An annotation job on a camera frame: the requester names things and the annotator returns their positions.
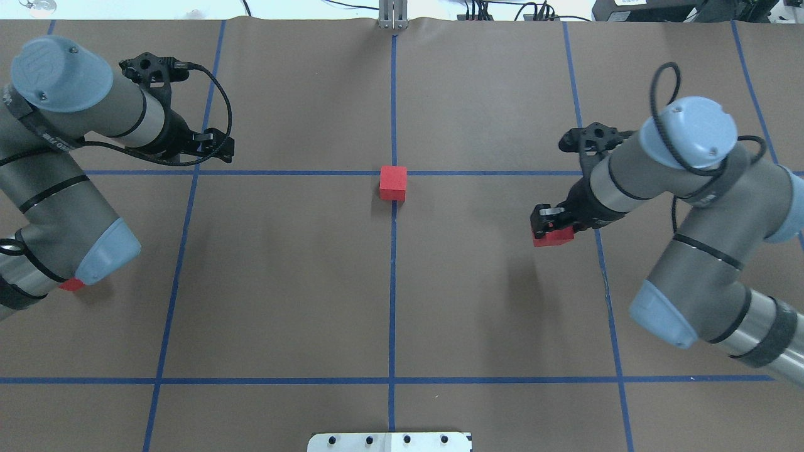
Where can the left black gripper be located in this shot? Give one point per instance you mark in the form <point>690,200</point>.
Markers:
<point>178,137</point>

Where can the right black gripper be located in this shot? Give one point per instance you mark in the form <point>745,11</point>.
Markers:
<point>583,209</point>

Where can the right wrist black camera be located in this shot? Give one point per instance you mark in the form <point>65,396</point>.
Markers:
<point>595,137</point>

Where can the aluminium frame post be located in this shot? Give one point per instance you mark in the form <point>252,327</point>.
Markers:
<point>393,15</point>

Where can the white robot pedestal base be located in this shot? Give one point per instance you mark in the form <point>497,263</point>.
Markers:
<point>392,441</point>

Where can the red block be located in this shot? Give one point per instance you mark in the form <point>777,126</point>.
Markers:
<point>554,238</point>
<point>72,285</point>
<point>393,183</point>

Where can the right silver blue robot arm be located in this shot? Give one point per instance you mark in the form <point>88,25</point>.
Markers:
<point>738,202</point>

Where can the black box with label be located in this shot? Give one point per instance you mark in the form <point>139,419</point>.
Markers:
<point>642,11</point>

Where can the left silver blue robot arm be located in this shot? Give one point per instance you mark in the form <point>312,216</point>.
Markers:
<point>62,97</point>

